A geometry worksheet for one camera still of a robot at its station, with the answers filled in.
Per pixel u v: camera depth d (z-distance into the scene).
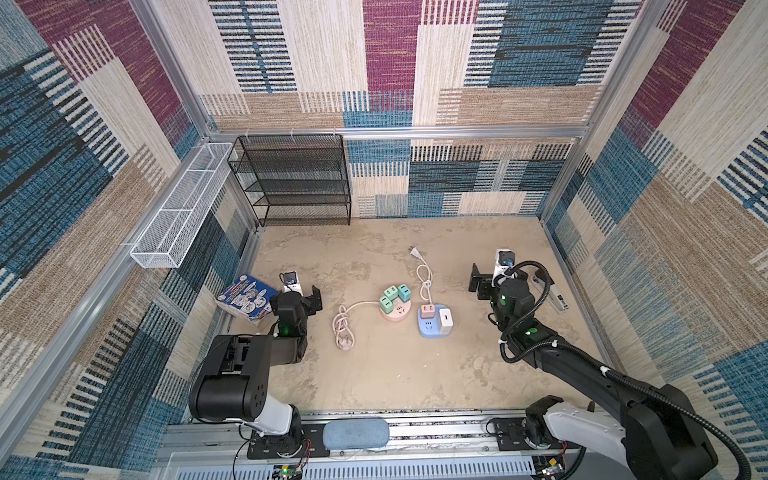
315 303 0.89
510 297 0.62
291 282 0.79
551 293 0.96
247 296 0.97
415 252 1.08
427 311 0.88
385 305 0.89
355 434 0.72
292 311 0.70
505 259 0.69
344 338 0.88
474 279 0.76
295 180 1.11
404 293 0.92
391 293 0.92
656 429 0.40
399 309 0.94
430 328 0.89
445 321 0.85
